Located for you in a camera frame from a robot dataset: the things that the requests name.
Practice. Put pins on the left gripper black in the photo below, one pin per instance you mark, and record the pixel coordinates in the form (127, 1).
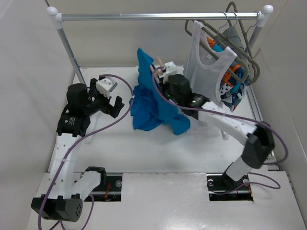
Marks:
(112, 110)

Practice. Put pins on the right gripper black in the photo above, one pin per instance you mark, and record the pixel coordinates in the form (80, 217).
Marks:
(162, 86)

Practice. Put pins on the blue t shirt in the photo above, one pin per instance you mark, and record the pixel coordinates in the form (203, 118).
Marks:
(149, 110)

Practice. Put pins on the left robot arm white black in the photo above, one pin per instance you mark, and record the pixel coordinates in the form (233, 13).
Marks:
(63, 197)

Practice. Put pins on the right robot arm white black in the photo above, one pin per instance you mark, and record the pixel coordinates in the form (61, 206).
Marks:
(256, 139)

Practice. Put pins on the grey velvet hanger front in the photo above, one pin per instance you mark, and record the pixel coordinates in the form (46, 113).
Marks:
(214, 47)

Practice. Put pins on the grey velvet hanger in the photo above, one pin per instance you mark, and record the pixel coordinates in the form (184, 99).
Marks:
(214, 47)
(253, 67)
(244, 32)

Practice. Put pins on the grey velvet hanger middle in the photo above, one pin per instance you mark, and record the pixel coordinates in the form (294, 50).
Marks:
(253, 67)

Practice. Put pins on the grey velvet hanger rear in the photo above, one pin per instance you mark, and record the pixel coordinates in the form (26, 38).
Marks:
(244, 32)

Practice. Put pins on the white mesh tank top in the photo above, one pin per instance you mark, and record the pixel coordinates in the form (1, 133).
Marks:
(205, 67)

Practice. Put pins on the colourful patterned garment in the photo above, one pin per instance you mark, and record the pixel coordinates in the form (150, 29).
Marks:
(232, 92)

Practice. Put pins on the grey garment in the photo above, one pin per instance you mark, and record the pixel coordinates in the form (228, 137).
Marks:
(233, 36)

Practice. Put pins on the silver clothes rack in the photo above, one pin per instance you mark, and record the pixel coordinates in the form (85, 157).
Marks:
(57, 19)

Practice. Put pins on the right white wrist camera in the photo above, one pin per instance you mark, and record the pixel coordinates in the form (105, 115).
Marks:
(169, 69)

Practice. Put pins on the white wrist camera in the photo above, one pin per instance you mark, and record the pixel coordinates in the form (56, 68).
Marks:
(169, 69)
(105, 86)

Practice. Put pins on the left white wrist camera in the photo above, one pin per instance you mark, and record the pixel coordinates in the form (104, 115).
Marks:
(105, 86)

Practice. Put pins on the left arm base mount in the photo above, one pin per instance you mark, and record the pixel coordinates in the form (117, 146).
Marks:
(109, 189)

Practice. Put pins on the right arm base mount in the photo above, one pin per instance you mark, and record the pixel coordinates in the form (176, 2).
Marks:
(222, 189)

